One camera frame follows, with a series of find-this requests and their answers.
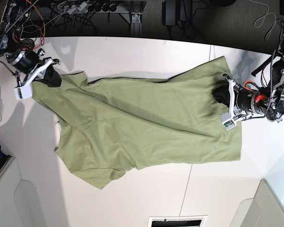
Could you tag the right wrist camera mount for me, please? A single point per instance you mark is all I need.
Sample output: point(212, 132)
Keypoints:
point(29, 67)

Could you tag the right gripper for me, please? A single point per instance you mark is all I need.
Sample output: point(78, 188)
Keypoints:
point(51, 78)

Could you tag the green t-shirt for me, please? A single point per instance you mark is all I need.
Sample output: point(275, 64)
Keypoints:
point(112, 125)

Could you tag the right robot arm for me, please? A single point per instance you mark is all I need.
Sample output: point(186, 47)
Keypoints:
point(13, 15)

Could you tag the aluminium table leg post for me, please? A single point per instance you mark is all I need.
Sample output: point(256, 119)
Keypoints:
point(136, 25)

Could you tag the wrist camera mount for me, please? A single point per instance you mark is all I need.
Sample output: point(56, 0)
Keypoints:
point(234, 114)
point(29, 67)

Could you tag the grey chair left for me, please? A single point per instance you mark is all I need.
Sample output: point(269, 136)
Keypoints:
point(19, 201)

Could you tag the black power strip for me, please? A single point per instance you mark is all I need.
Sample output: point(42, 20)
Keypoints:
point(108, 6)

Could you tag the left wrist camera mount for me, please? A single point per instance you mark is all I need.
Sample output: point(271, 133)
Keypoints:
point(234, 114)

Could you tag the grey chair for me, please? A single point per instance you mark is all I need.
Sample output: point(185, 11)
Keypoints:
point(19, 201)
point(263, 210)

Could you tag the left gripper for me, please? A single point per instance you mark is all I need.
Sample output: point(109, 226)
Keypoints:
point(222, 95)

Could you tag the grey chair right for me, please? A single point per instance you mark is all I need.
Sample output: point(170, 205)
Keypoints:
point(263, 210)

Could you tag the black power adapter box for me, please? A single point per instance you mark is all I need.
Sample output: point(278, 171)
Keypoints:
point(169, 12)

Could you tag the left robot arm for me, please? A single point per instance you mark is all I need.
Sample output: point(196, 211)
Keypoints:
point(248, 100)

